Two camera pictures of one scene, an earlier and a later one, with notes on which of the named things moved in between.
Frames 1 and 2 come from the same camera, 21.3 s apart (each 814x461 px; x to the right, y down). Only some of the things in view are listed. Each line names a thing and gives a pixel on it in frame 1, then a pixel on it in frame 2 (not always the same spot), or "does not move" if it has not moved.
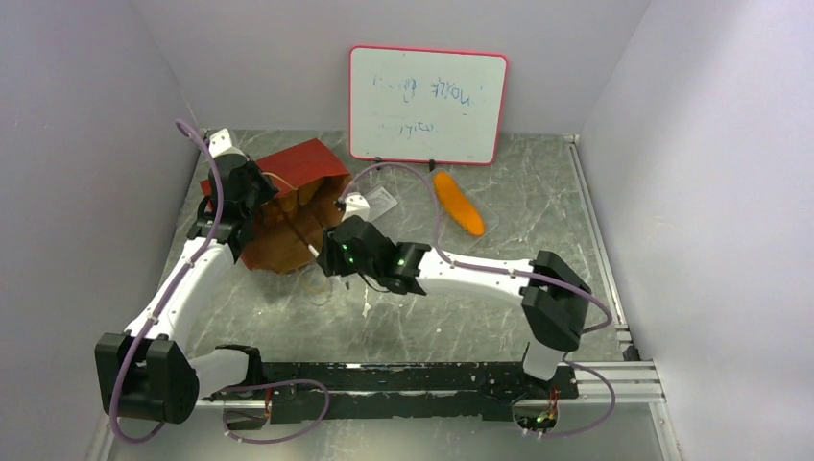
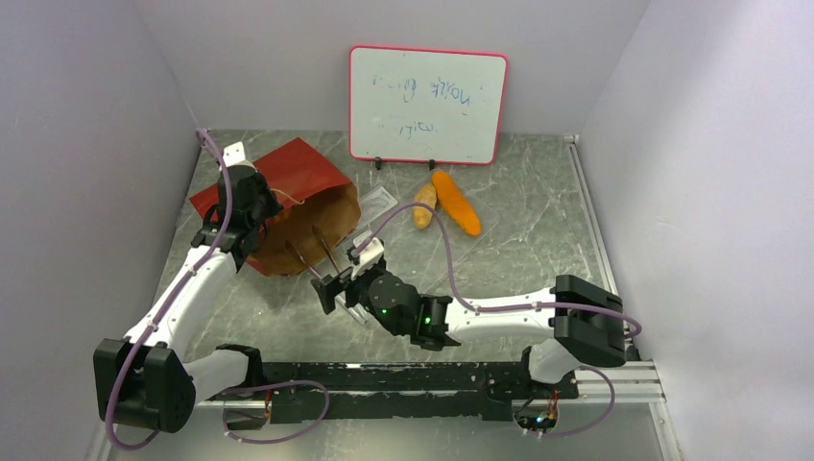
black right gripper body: [338, 263] -> [366, 279]
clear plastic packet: [379, 202] does not move
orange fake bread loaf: [458, 205] does not move
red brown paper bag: [311, 185] does not move
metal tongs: [299, 233] -> [301, 258]
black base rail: [302, 392] does not move
